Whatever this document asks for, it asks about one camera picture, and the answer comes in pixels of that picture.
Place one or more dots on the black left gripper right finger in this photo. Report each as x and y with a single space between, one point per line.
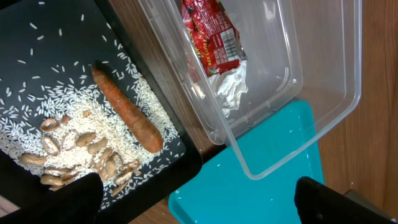
316 204

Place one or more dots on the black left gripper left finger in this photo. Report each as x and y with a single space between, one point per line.
77 202

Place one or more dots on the rice and food scraps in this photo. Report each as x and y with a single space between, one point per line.
76 131

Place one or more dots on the orange carrot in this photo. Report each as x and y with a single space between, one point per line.
140 126

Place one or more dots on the aluminium foil ball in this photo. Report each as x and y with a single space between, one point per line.
229 86

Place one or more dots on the red snack wrapper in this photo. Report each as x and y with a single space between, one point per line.
216 40

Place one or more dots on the teal plastic tray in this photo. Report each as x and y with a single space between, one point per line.
222 193

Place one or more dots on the black tray bin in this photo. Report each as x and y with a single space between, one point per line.
54 42

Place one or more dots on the clear plastic bin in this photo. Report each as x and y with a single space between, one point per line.
298 51

